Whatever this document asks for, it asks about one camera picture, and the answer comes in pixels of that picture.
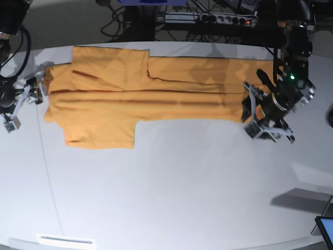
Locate tablet with blue screen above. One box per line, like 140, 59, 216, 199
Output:
315, 216, 333, 250

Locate black table frame post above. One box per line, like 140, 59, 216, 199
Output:
124, 6, 158, 42

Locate black tangled cables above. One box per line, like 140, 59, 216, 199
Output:
99, 4, 125, 43

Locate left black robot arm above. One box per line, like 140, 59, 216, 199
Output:
241, 1, 316, 142

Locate white power strip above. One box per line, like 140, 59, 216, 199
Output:
156, 12, 259, 27

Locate grey tablet stand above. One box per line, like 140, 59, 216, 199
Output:
311, 196, 332, 240

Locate orange T-shirt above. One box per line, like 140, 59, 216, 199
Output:
43, 46, 273, 149

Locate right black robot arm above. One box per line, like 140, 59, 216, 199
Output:
1, 0, 43, 133

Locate dark round object right edge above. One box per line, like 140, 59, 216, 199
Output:
325, 104, 333, 127

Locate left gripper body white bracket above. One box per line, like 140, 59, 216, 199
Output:
241, 78, 316, 144

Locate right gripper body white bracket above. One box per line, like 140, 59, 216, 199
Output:
1, 77, 36, 133

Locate white flat label strip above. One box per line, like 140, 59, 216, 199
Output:
36, 233, 95, 244

